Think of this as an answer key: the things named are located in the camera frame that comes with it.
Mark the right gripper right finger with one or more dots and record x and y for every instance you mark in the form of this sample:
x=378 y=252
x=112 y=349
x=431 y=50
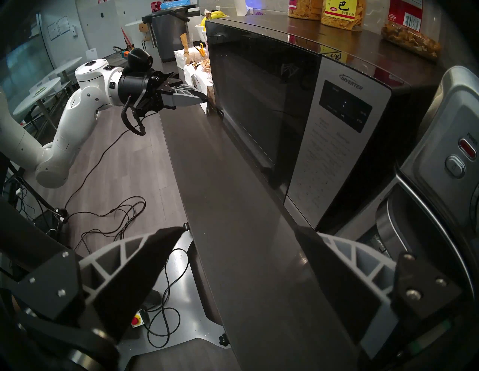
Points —
x=348 y=284

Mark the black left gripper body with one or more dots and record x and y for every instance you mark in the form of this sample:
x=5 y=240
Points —
x=140 y=89

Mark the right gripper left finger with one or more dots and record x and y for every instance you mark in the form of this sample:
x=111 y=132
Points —
x=123 y=276

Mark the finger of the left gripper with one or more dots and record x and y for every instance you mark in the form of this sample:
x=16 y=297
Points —
x=177 y=85
x=187 y=99

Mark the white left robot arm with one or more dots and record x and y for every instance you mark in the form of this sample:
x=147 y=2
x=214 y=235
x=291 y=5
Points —
x=71 y=123

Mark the black microwave body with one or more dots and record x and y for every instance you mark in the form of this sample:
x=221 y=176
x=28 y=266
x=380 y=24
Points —
x=348 y=123

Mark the large white paper napkin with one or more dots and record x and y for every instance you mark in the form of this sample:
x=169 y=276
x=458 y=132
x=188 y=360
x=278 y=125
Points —
x=200 y=84

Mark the yellow wrapped cake packs pile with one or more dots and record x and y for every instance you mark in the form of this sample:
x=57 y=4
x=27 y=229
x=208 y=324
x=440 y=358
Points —
x=204 y=63

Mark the red emergency stop button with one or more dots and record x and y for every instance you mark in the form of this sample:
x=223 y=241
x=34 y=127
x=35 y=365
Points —
x=136 y=319

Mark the white fruit bowl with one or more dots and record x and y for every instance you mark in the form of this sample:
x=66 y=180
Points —
x=200 y=33

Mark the white round table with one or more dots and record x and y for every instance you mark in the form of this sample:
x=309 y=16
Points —
x=33 y=95
x=65 y=65

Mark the ripe yellow banana bunch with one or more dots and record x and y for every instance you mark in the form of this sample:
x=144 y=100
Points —
x=217 y=15

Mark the snack jar red label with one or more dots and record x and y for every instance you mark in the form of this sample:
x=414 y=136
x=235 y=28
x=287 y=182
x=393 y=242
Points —
x=305 y=9

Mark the stainless steel toaster oven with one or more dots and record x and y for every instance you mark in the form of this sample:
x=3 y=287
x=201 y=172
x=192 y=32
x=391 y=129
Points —
x=441 y=157

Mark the snack jar yellow label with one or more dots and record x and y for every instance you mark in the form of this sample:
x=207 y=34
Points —
x=344 y=17

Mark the clear jar red lid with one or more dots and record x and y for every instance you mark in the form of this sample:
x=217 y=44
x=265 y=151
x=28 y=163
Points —
x=411 y=33

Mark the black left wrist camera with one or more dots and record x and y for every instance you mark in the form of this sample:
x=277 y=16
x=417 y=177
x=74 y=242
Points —
x=138 y=60

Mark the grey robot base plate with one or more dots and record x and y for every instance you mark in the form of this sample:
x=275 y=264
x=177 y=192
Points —
x=187 y=284

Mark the white wall notice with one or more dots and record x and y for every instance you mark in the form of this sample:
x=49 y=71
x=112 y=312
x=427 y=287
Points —
x=53 y=30
x=63 y=24

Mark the black robot torso frame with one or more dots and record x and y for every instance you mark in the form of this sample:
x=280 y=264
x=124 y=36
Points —
x=26 y=239

